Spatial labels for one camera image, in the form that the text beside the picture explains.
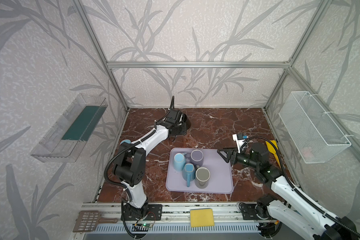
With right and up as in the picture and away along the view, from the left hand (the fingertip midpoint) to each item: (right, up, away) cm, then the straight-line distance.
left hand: (186, 124), depth 92 cm
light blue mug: (-4, -21, -9) cm, 23 cm away
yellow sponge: (+7, -44, -21) cm, 49 cm away
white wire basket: (+57, -4, -28) cm, 63 cm away
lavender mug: (+6, -19, -7) cm, 21 cm away
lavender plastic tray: (+20, -31, -8) cm, 38 cm away
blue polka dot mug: (+2, -25, -15) cm, 29 cm away
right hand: (+18, -11, -16) cm, 26 cm away
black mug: (0, 0, -9) cm, 9 cm away
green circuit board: (-22, -50, -20) cm, 58 cm away
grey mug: (+8, -26, -18) cm, 33 cm away
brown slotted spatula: (-48, -46, -20) cm, 70 cm away
